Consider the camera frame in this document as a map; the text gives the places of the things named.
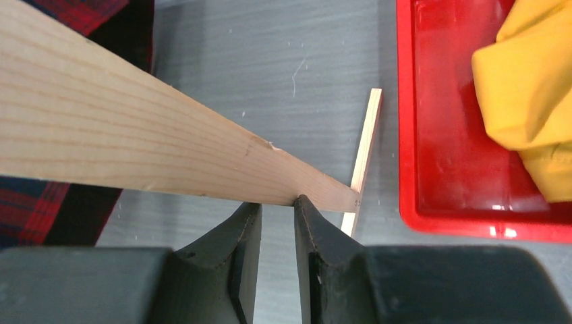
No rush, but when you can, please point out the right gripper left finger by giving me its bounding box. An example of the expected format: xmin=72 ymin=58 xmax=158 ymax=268
xmin=1 ymin=202 xmax=262 ymax=323

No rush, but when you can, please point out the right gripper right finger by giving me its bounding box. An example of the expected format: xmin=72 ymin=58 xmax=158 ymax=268
xmin=294 ymin=195 xmax=571 ymax=323

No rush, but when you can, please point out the dark plaid garment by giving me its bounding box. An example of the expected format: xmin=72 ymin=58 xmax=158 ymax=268
xmin=0 ymin=0 xmax=156 ymax=249

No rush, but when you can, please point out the wooden clothes rack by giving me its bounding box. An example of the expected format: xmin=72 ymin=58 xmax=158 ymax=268
xmin=1 ymin=1 xmax=382 ymax=234

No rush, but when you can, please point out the red plastic bin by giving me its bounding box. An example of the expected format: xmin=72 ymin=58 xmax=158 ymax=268
xmin=396 ymin=1 xmax=571 ymax=244

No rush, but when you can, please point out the yellow garment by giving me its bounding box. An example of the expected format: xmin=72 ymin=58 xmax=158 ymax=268
xmin=471 ymin=1 xmax=571 ymax=203

